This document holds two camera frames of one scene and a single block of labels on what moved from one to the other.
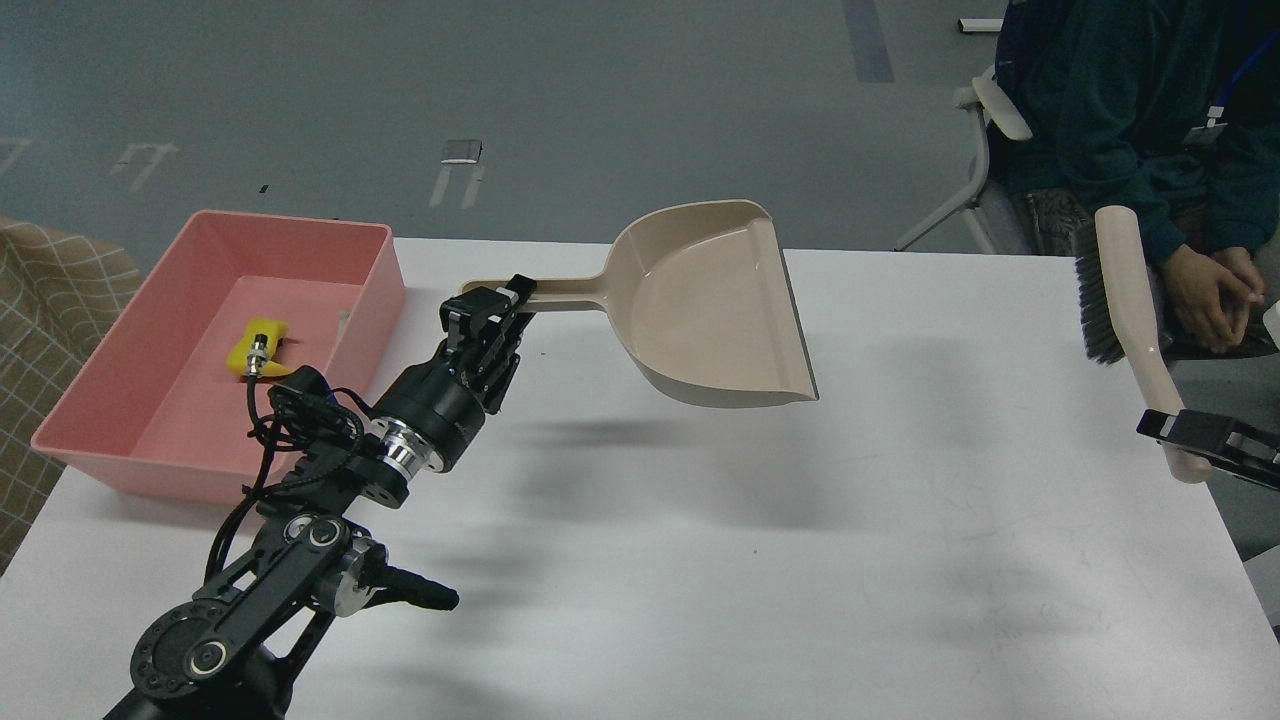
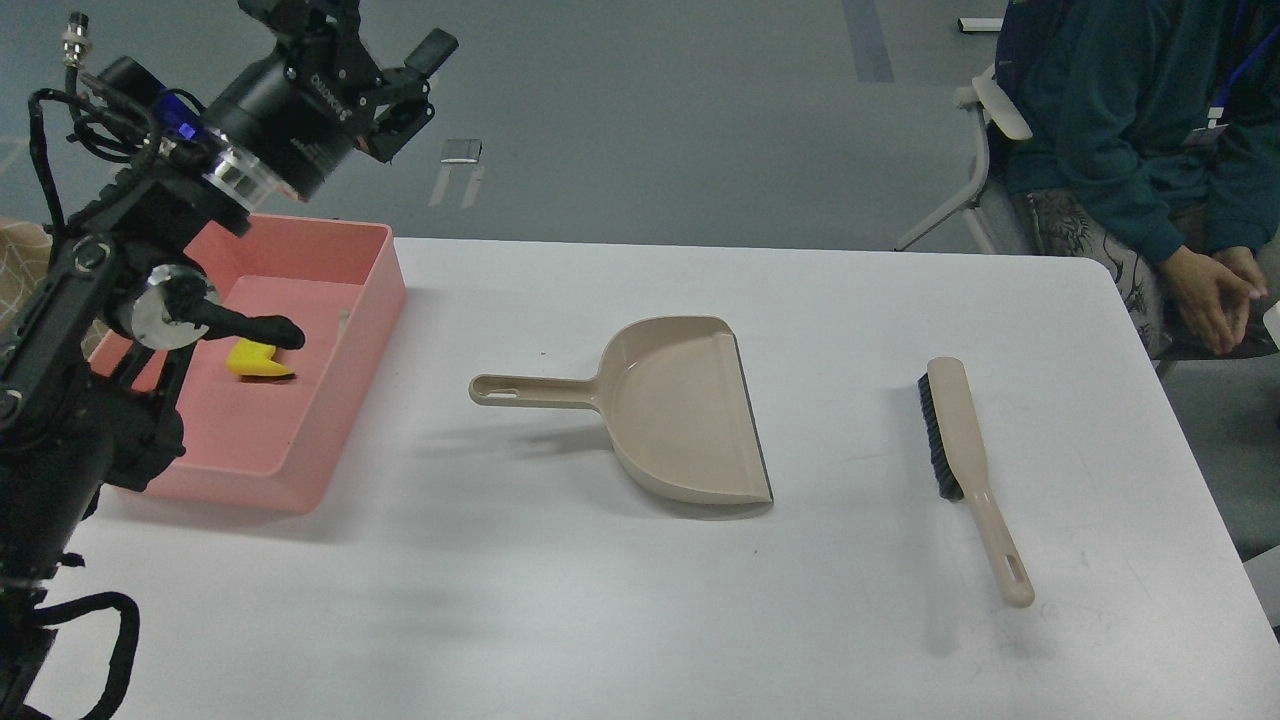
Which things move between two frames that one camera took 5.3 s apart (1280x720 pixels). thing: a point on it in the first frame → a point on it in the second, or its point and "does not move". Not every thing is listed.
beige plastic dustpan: [703, 295] → [673, 392]
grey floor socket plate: [463, 151] does not move
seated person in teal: [1170, 108] does not move
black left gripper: [445, 398] → [276, 128]
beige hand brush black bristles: [1115, 322] → [955, 442]
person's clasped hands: [1212, 293] does not move
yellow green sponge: [238, 359] does not move
